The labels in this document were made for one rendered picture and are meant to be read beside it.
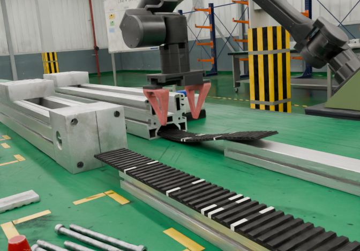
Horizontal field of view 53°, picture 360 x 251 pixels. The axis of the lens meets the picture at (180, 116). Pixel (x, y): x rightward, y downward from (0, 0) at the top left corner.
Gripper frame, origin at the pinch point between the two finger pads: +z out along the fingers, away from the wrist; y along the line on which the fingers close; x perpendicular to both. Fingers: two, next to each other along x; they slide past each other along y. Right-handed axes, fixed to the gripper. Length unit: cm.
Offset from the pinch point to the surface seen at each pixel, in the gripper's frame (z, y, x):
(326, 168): 2.1, 1.9, 34.1
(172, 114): 0.2, -1.5, -4.8
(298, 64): 56, -741, -538
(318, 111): 5.3, -41.2, 3.2
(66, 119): -4.5, 23.7, 4.3
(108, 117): -3.6, 16.9, 4.3
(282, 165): 3.3, 1.9, 27.2
